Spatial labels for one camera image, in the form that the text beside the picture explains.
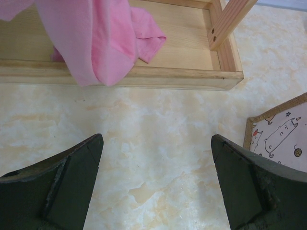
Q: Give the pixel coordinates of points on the brown canvas tote bag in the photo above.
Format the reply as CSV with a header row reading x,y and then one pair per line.
x,y
280,134

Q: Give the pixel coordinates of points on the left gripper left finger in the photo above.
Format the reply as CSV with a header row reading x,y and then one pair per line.
x,y
53,194

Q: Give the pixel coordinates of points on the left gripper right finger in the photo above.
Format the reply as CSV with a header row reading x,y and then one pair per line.
x,y
259,194

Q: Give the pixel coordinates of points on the wooden clothes rack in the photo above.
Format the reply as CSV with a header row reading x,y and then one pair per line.
x,y
200,51

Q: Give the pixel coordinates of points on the pink shirt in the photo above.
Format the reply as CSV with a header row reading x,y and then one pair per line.
x,y
99,40

